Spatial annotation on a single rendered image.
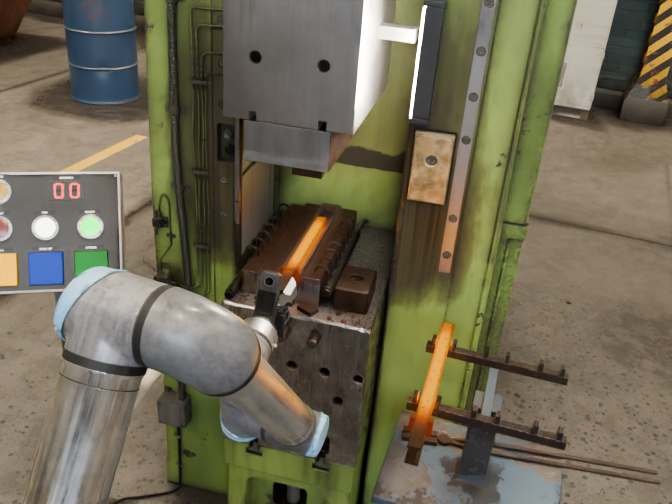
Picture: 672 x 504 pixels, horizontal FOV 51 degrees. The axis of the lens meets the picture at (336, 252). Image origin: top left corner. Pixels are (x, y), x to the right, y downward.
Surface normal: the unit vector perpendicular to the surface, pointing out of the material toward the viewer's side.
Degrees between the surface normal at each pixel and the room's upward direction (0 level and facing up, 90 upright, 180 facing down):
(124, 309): 42
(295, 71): 90
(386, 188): 90
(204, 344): 65
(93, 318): 58
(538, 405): 0
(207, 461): 90
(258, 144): 90
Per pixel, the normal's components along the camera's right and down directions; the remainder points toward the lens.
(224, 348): 0.62, 0.00
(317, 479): -0.24, 0.45
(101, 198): 0.21, -0.02
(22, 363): 0.07, -0.88
